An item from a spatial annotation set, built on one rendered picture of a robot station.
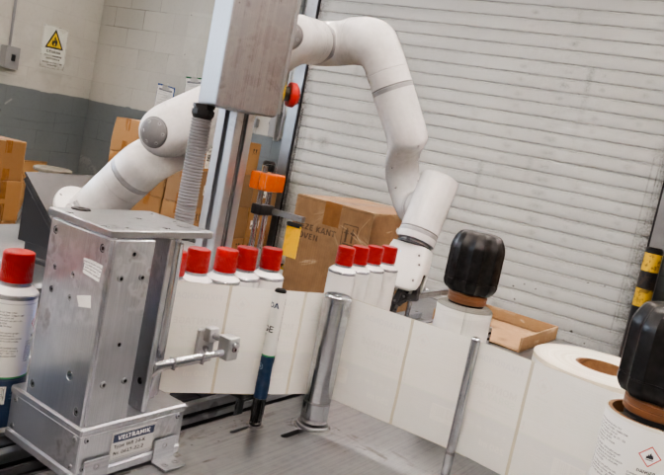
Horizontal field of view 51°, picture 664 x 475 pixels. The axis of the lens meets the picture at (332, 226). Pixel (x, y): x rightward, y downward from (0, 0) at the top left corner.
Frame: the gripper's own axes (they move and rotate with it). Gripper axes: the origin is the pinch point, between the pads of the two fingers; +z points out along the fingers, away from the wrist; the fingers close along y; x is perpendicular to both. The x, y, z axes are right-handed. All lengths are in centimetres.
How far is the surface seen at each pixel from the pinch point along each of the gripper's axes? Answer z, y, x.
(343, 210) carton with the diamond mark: -21.0, -27.2, 10.0
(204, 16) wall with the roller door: -240, -459, 290
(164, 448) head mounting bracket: 29, 16, -67
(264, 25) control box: -27, -1, -64
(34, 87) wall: -117, -585, 242
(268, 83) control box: -20, 0, -59
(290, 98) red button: -20, 1, -55
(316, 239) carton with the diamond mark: -12.7, -33.4, 12.9
